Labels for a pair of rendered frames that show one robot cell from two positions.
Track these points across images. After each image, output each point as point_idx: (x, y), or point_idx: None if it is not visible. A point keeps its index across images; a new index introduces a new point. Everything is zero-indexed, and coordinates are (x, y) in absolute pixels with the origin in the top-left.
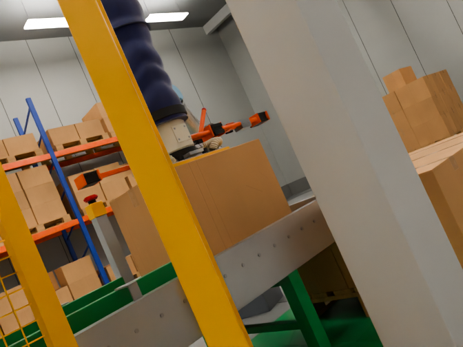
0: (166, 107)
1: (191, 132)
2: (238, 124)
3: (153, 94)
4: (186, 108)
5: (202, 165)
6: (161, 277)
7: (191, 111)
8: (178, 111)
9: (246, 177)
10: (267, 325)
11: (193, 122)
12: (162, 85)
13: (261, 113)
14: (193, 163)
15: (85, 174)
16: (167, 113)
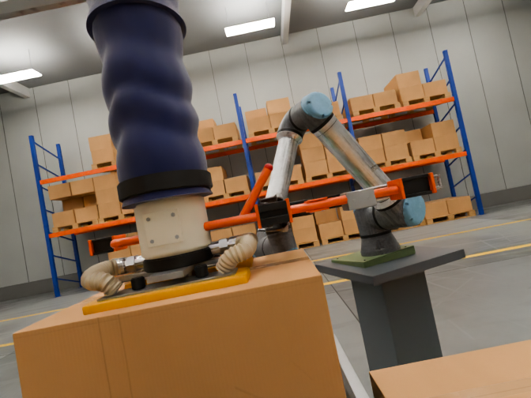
0: (133, 178)
1: (343, 163)
2: (339, 202)
3: (121, 151)
4: (335, 129)
5: (133, 328)
6: None
7: (347, 133)
8: (156, 188)
9: (244, 367)
10: None
11: (347, 151)
12: (140, 131)
13: (416, 178)
14: (111, 321)
15: (94, 241)
16: (133, 192)
